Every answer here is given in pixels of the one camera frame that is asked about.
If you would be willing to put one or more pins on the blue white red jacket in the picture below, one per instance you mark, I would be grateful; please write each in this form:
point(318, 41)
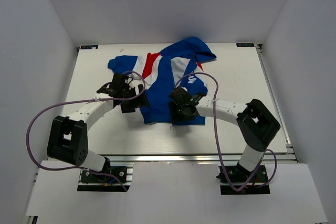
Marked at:
point(179, 63)

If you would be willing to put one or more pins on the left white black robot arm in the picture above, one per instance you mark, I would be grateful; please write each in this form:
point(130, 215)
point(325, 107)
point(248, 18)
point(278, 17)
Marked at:
point(68, 140)

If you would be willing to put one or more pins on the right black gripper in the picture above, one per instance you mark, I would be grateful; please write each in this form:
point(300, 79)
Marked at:
point(175, 116)

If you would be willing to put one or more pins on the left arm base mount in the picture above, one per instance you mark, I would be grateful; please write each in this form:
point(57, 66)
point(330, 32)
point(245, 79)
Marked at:
point(89, 182)

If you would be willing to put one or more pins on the left blue table sticker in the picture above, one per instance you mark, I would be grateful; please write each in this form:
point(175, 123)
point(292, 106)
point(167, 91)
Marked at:
point(88, 47)

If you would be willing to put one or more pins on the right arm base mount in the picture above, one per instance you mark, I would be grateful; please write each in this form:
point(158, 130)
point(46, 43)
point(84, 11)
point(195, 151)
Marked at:
point(257, 185)

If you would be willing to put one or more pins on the right blue table sticker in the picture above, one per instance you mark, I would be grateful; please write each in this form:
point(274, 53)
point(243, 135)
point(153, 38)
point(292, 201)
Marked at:
point(244, 44)

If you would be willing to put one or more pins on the blue table sticker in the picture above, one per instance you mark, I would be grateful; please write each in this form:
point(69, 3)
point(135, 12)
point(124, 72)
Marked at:
point(88, 47)
point(244, 44)

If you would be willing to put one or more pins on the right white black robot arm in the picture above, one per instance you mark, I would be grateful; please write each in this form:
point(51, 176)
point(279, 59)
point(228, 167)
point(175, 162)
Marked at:
point(256, 123)

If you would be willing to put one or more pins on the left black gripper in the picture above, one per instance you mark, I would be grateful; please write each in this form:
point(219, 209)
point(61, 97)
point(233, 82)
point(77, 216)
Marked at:
point(140, 101)

